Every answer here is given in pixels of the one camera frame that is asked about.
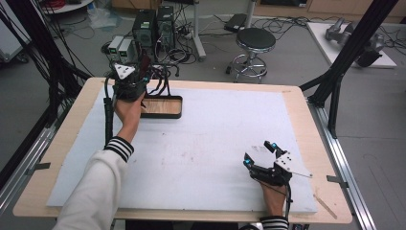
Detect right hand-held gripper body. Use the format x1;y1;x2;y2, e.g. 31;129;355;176
249;150;314;188

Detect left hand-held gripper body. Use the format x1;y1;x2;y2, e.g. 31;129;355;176
110;62;148;104

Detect black rack with wooden base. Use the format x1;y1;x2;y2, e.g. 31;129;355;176
139;62;184;120

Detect person's left hand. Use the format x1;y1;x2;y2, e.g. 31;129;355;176
114;92;148;144

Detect person's right hand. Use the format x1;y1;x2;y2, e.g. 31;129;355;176
259;181;289;219

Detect silver power supply box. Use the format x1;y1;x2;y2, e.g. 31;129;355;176
118;38;135;64
107;34;124;56

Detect black computer tower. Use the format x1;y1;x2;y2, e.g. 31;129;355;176
156;4;176;52
131;9;157;60

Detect thin wooden stick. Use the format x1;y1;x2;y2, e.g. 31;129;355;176
313;194;339;220

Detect white foam board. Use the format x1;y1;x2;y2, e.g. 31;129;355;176
46;84;319;215

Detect clear plastic bag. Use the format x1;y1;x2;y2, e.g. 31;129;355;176
87;7;123;31

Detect white round table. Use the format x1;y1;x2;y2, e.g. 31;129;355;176
40;0;94;15

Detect flat black box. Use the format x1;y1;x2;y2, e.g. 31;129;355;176
223;12;249;34

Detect black round stool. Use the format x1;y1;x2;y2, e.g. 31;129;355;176
225;27;278;84

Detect white floor board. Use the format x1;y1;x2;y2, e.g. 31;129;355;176
305;21;398;70

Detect white panel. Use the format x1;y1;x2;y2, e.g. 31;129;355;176
0;12;32;62

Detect beige cabinets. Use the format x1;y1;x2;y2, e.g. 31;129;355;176
253;0;406;19

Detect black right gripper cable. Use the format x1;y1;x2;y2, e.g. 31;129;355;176
282;183;295;222

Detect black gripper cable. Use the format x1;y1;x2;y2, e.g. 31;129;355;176
282;183;295;222
102;76;117;150

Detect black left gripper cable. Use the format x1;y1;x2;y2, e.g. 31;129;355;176
102;76;117;150

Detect bundle of floor cables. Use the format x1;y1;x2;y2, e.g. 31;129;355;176
154;28;196;66

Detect grey metal bracket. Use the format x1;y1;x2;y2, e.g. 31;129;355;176
24;161;52;176
326;174;350;190

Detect aluminium rail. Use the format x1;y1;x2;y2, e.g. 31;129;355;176
305;98;378;230
0;98;77;213

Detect black metal frame post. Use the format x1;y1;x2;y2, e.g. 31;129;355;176
299;0;400;140
5;0;92;128

